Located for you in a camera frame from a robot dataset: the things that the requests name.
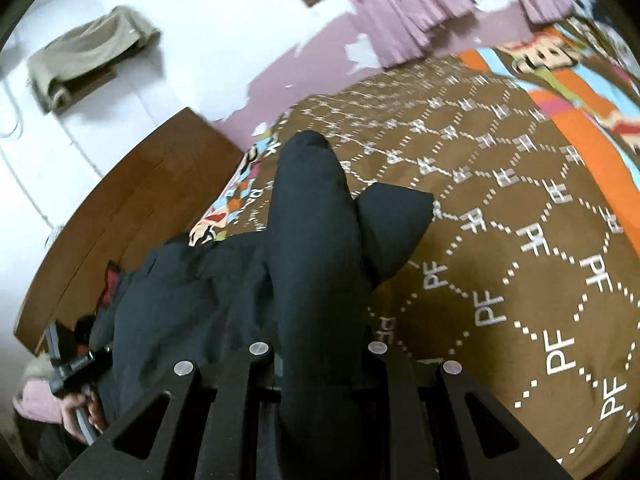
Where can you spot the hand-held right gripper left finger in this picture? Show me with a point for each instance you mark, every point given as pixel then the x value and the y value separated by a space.
pixel 250 375

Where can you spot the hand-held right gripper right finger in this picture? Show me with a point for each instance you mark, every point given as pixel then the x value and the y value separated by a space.
pixel 390 380

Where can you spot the red cloth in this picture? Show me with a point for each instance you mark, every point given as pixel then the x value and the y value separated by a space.
pixel 111 285

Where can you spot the wooden headboard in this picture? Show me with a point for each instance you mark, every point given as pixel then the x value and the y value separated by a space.
pixel 125 200

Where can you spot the black padded jacket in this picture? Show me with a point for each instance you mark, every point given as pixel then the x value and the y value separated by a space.
pixel 310 260

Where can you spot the person's left hand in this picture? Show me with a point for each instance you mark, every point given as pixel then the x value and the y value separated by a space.
pixel 75 412

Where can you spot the brown cartoon printed blanket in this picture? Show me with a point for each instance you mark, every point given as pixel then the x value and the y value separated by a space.
pixel 500 210

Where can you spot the olive green cloth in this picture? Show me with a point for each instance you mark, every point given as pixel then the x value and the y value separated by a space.
pixel 90 45

